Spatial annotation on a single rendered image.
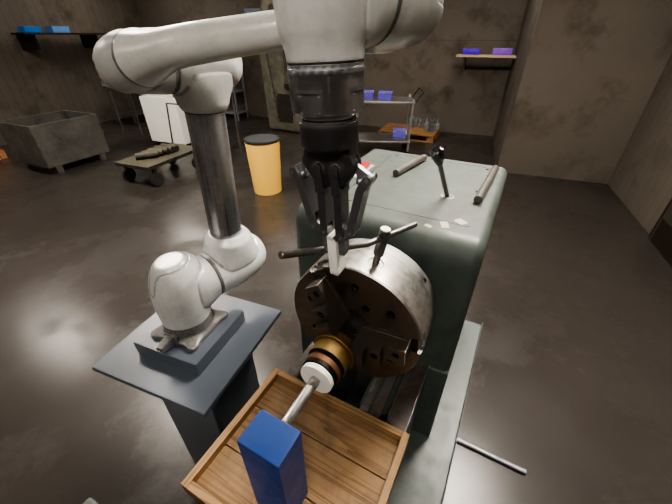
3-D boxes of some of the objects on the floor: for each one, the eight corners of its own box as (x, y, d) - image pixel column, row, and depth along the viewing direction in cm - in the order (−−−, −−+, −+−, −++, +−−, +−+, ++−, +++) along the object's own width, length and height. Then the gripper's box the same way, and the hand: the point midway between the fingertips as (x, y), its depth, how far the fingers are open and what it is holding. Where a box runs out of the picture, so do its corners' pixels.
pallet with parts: (439, 133, 645) (441, 117, 629) (434, 143, 586) (437, 126, 570) (386, 129, 677) (387, 113, 660) (376, 138, 618) (377, 121, 601)
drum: (290, 187, 416) (286, 136, 381) (271, 199, 386) (265, 144, 351) (265, 182, 432) (258, 132, 396) (244, 193, 402) (236, 140, 366)
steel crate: (17, 169, 472) (-10, 122, 435) (80, 151, 546) (61, 109, 509) (55, 176, 449) (30, 127, 412) (115, 156, 523) (99, 113, 486)
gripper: (268, 118, 41) (291, 272, 54) (364, 123, 35) (364, 294, 48) (301, 108, 46) (315, 250, 59) (388, 111, 41) (382, 267, 54)
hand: (335, 252), depth 52 cm, fingers closed
